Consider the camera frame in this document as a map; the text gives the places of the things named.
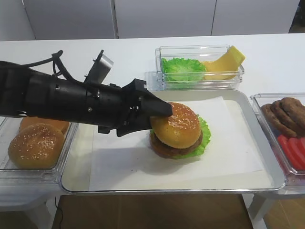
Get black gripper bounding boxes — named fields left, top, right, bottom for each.
left=84, top=79, right=173, bottom=137

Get sesame bun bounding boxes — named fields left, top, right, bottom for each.
left=8, top=124, right=65, bottom=169
left=150, top=102, right=201, bottom=148

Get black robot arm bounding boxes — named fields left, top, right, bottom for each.
left=0, top=61, right=173, bottom=137

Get clear lettuce cheese container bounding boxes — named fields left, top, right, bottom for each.
left=153, top=45, right=244, bottom=90

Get yellow cheese slice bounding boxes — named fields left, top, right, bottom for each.
left=202, top=46, right=245, bottom=80

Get brown burger patty on tray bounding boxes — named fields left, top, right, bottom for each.
left=149, top=130, right=204, bottom=159

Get green lettuce in container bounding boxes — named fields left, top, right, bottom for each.
left=162, top=58, right=206, bottom=82

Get white paper sheet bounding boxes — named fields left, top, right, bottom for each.
left=89, top=97, right=263, bottom=191

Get green lettuce leaf on tray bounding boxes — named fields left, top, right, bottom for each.
left=169, top=114, right=212, bottom=159

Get silver metal tray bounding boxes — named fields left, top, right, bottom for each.
left=61, top=89, right=285, bottom=193

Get sesame bun top front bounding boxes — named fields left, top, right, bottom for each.
left=8, top=124, right=65, bottom=169

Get plain bun bottom half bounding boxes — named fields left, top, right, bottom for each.
left=19, top=117, right=69, bottom=134

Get clear right patty container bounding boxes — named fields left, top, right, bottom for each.
left=250, top=93, right=305, bottom=187

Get brown patty stack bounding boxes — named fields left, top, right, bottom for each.
left=261, top=97, right=305, bottom=138

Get clear left bun container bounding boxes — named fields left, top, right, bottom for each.
left=0, top=117, right=79, bottom=185

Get red tomato slices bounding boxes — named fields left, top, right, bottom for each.
left=277, top=135, right=305, bottom=171

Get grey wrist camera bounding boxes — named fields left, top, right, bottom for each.
left=84, top=50, right=113, bottom=84

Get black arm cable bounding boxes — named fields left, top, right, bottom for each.
left=21, top=49, right=79, bottom=83

